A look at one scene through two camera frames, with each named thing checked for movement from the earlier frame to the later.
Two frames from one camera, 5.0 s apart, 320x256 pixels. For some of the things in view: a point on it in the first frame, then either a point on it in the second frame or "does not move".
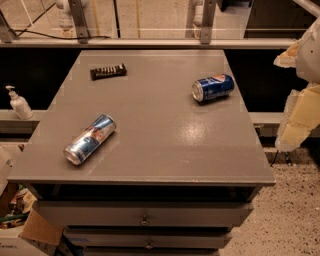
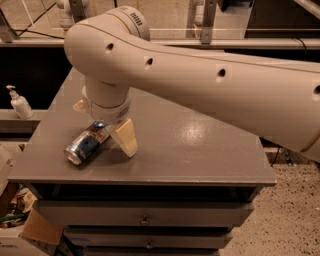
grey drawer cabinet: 146,153 does not move
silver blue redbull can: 88,140 does not move
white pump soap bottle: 20,105 does not move
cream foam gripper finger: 288,57 to 113,115
